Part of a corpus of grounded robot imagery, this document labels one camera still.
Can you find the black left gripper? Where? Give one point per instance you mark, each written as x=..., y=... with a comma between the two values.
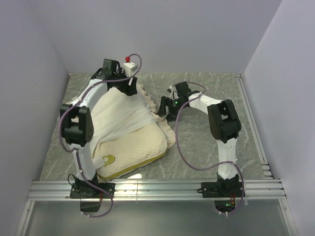
x=129, y=90

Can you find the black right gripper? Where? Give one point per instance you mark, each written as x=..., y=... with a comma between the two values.
x=173, y=115

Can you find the white pillowcase with peach ruffles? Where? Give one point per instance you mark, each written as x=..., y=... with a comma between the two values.
x=116, y=114

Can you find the cream pillow with yellow edge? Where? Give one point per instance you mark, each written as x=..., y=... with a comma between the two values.
x=131, y=151

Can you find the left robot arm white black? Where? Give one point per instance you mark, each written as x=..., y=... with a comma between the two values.
x=76, y=126

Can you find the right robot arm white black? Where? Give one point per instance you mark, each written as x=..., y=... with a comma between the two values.
x=224, y=126

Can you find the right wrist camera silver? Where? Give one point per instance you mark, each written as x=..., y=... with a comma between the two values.
x=173, y=94

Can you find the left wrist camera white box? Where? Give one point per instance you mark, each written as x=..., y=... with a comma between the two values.
x=129, y=67

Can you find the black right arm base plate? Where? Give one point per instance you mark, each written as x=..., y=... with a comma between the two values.
x=225, y=193

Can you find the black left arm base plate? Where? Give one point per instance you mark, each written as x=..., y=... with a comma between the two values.
x=103, y=190

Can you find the aluminium mounting rail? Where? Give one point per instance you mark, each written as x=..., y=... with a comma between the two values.
x=157, y=190

